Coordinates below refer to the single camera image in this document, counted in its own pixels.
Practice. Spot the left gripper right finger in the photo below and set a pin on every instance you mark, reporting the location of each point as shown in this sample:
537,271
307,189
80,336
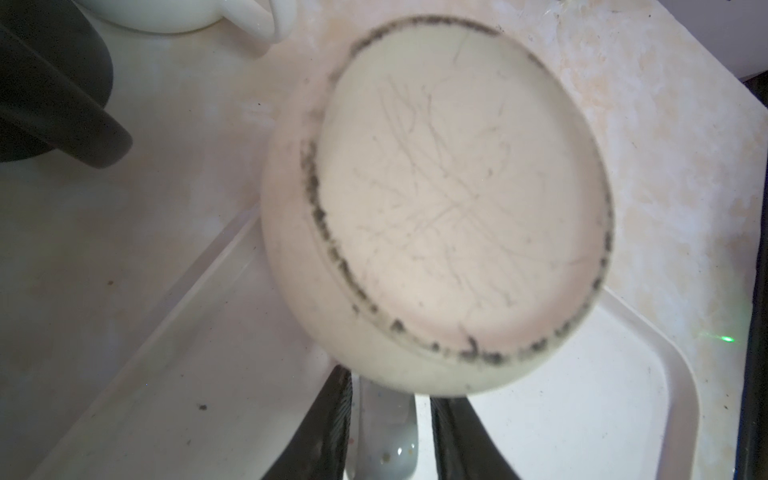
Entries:
463,448

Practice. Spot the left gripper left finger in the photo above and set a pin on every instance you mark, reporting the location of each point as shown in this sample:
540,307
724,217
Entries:
318,449

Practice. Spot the cream beige mug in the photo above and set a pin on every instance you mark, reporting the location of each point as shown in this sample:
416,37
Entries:
436,212

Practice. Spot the white ribbed-bottom mug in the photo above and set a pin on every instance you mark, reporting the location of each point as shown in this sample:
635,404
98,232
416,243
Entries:
271,24

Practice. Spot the black mug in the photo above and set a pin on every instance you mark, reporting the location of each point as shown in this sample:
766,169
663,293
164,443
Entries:
56,79

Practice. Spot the translucent plastic tray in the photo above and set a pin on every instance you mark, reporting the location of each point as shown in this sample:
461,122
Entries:
221,385

